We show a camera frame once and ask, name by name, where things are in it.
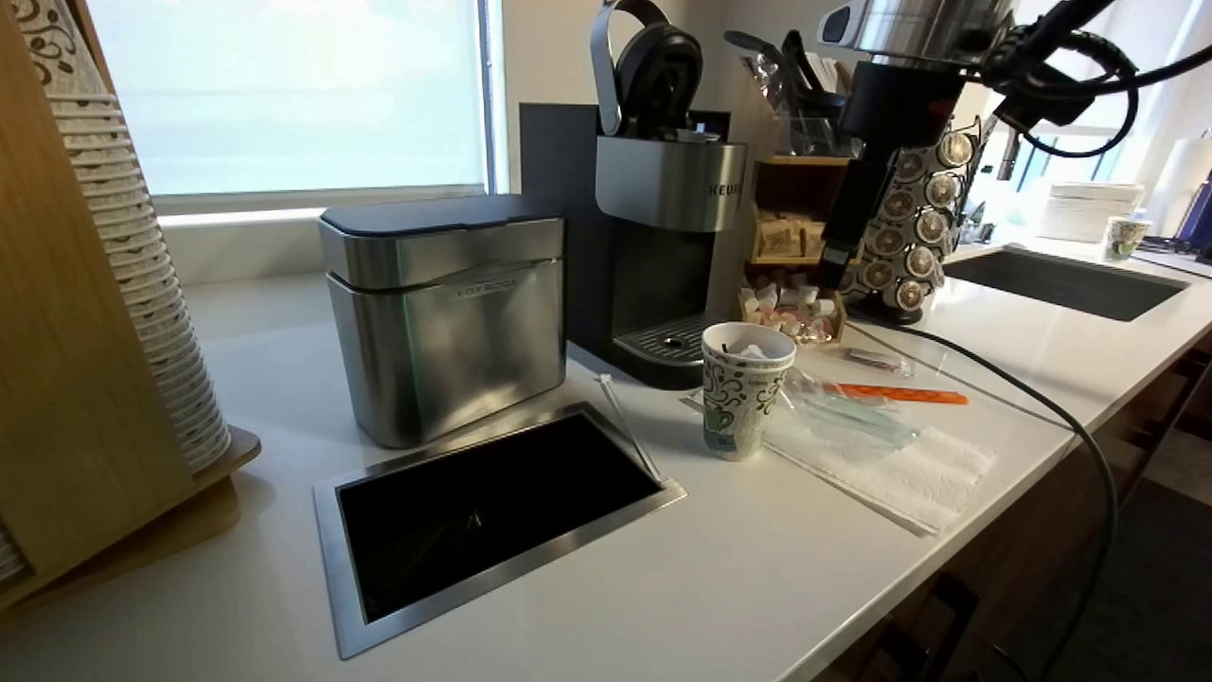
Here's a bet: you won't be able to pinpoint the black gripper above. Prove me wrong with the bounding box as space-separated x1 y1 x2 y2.
821 58 969 292

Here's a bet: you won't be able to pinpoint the white round creamer item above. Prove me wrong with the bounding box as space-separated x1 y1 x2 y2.
724 330 782 367

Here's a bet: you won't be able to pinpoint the patterned paper coffee cup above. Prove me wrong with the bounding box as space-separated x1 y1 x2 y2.
698 317 799 463

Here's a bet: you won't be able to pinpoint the black silver coffee machine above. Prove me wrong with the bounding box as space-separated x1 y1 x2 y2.
514 0 750 392

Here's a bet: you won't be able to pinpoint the small patterned cup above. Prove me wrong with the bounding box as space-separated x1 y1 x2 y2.
1104 211 1157 266

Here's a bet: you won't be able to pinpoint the wooden cup holder stand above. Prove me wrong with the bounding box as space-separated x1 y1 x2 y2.
0 0 264 618

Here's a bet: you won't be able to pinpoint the wooden packet organizer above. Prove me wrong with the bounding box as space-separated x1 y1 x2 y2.
748 148 851 274

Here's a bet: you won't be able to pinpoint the small basket of packets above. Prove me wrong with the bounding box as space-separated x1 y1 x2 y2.
736 276 850 348

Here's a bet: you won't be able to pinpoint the utensil holder with utensils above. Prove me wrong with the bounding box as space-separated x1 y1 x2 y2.
724 23 850 158

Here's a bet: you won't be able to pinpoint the clear plastic napkin bag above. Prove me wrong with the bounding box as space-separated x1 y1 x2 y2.
686 345 1015 541

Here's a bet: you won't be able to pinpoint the dark countertop sink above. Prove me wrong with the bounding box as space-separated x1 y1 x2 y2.
945 244 1192 325

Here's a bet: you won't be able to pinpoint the stack of white plates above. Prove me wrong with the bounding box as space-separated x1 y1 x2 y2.
1039 180 1147 247

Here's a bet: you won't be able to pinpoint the white wrapped stirrer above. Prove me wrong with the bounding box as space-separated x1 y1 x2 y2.
595 373 662 483

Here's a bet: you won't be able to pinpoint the stainless steel lidded bin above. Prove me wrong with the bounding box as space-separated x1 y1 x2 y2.
313 195 568 454

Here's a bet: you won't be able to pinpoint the steel framed counter chute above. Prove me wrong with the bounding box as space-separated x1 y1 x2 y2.
311 397 690 665

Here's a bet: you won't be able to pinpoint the bright window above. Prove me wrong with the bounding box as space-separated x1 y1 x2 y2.
84 0 509 211

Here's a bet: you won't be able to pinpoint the stack of paper cups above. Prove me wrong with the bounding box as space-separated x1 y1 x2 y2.
8 0 240 479

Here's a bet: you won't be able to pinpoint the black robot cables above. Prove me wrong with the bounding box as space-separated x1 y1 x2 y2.
993 0 1212 162

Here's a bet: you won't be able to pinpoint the black power cable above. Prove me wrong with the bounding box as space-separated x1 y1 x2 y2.
866 317 1129 682

